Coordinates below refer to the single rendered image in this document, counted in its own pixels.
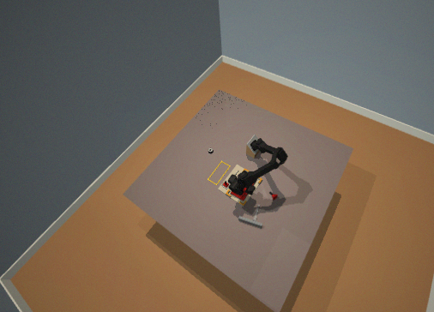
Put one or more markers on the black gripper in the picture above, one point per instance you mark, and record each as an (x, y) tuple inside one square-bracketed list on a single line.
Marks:
[(249, 190)]

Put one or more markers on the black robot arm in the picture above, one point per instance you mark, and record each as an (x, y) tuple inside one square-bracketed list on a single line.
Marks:
[(250, 177)]

